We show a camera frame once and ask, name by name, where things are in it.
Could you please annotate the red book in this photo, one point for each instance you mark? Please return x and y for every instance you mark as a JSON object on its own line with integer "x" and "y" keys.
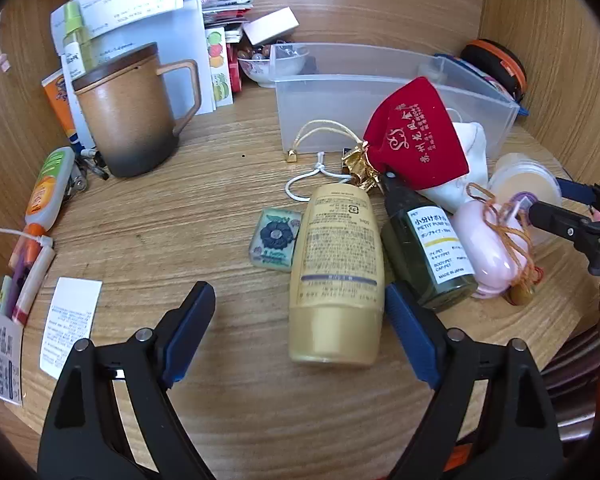
{"x": 236, "y": 75}

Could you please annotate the purple pen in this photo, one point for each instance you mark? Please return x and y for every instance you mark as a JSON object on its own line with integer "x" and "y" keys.
{"x": 17, "y": 285}

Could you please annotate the small metal clip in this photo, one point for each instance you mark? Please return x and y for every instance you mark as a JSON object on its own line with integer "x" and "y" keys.
{"x": 76, "y": 185}

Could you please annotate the wooden desktop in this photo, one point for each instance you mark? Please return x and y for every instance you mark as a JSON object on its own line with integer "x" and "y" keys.
{"x": 205, "y": 230}

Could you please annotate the white cloth pouch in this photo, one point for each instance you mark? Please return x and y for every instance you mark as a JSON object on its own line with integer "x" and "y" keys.
{"x": 472, "y": 150}

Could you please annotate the glass flower magnet tile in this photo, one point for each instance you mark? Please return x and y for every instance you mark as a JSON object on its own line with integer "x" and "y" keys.
{"x": 277, "y": 237}

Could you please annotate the clear plastic storage bin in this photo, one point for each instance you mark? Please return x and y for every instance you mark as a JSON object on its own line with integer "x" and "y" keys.
{"x": 320, "y": 115}

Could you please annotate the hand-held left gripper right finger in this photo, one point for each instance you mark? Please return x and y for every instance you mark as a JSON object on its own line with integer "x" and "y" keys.
{"x": 410, "y": 332}

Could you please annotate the printed barcode receipt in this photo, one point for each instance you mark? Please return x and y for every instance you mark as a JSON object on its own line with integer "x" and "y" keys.
{"x": 0, "y": 355}

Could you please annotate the green spray bottle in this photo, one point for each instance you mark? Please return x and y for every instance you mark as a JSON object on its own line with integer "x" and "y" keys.
{"x": 77, "y": 35}

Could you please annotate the white paper receipt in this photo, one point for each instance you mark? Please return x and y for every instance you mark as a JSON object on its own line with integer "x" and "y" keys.
{"x": 70, "y": 330}

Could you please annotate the small round lilac jar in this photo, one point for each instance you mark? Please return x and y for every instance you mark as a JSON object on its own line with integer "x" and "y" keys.
{"x": 522, "y": 200}

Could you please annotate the dark wooden mug lid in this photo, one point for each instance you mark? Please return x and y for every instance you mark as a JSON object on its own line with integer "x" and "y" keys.
{"x": 115, "y": 67}

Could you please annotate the cream round container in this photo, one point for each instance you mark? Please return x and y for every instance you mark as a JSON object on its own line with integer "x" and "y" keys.
{"x": 522, "y": 175}

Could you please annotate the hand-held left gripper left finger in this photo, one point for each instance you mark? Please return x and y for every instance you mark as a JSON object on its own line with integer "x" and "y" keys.
{"x": 190, "y": 332}

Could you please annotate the white paper documents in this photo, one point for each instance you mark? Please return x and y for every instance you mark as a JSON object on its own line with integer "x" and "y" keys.
{"x": 190, "y": 40}

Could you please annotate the green pump bottle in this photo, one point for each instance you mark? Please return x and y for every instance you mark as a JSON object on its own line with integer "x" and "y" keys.
{"x": 425, "y": 250}

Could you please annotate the yellow lotion bottle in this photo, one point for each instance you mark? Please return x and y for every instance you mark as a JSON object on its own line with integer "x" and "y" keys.
{"x": 337, "y": 270}

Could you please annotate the orange green tube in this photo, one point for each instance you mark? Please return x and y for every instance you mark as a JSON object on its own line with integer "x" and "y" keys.
{"x": 47, "y": 185}

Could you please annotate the white floral bowl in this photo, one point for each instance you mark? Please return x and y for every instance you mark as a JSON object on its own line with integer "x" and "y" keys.
{"x": 272, "y": 71}

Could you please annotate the white cardboard box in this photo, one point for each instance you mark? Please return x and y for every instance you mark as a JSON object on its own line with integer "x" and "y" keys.
{"x": 270, "y": 27}

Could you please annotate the black orange zipper case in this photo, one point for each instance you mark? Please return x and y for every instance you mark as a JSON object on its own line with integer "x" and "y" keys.
{"x": 500, "y": 67}

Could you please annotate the black pen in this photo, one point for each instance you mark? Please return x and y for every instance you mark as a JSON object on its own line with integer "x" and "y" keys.
{"x": 96, "y": 166}

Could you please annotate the pink egg-shaped case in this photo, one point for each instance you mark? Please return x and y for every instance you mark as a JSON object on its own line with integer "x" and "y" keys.
{"x": 480, "y": 250}

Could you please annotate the fruit sticker sheet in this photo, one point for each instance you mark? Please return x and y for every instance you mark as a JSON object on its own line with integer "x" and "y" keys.
{"x": 219, "y": 70}

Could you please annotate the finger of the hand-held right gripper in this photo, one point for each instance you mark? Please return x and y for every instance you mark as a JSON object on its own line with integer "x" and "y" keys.
{"x": 560, "y": 225}
{"x": 575, "y": 190}

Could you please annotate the gold foil ingot charm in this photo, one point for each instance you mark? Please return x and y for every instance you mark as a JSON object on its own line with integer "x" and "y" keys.
{"x": 360, "y": 167}

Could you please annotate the brown ceramic mug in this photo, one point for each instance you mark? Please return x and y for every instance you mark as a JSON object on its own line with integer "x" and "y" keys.
{"x": 130, "y": 125}

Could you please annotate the striped maroon cloth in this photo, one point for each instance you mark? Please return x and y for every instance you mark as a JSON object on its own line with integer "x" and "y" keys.
{"x": 570, "y": 380}

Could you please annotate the white red marker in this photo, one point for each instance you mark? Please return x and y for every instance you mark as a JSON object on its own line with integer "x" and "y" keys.
{"x": 35, "y": 280}

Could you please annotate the red velvet pouch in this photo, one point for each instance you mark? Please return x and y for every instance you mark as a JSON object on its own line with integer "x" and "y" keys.
{"x": 415, "y": 130}

